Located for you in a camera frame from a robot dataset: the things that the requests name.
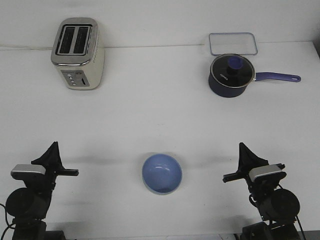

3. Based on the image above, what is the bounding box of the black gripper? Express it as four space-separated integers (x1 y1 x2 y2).
31 141 79 190
222 142 287 198

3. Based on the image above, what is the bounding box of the blue bowl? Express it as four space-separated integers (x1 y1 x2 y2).
141 153 183 190

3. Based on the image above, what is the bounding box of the green bowl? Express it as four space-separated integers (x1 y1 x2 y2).
145 184 179 196

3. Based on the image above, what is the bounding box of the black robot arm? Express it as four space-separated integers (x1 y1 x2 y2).
222 142 301 240
3 141 79 240

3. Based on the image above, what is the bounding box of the dark blue saucepan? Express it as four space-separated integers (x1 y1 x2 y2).
208 72 301 98

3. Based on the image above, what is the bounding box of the glass pot lid blue knob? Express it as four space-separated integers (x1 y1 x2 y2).
210 53 255 88

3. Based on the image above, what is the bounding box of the silver two-slot toaster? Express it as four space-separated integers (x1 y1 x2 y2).
50 17 105 90

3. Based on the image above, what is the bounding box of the clear plastic container lid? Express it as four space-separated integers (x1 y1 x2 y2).
208 32 258 56

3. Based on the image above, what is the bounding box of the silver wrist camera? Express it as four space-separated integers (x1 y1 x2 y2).
10 164 46 180
248 164 282 182

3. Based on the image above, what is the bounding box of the black cable left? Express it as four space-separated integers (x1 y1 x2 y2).
0 202 16 240

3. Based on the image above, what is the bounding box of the black cable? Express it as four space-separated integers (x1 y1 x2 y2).
0 202 16 240
294 214 306 240

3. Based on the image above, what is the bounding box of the black cable right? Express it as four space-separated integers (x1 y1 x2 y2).
294 214 306 240

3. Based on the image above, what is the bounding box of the white toaster power cord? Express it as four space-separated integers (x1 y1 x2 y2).
0 44 54 51

